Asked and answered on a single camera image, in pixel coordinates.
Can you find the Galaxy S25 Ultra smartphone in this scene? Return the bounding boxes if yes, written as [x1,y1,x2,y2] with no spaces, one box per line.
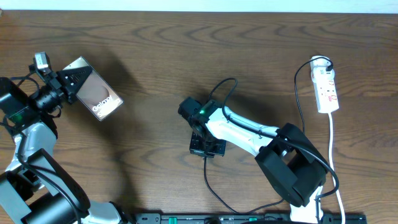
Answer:
[63,57,124,121]

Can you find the black USB charging cable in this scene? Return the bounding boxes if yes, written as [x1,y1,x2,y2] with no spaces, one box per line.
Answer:
[201,55,335,215]

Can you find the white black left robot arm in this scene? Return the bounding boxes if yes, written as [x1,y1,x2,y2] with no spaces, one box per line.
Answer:
[1,63,135,223]

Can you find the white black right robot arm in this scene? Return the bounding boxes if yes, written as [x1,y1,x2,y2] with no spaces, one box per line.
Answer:
[178,97,335,223]

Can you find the white power strip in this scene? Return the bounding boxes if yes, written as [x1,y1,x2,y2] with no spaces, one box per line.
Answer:
[311,67,339,114]

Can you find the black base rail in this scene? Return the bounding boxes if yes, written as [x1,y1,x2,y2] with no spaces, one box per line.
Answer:
[134,213,368,224]

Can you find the white USB wall charger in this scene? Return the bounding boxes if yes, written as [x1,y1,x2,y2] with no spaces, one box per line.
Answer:
[310,55,335,78]

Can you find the white power strip cord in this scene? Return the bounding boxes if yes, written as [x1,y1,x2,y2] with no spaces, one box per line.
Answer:
[328,112,346,224]

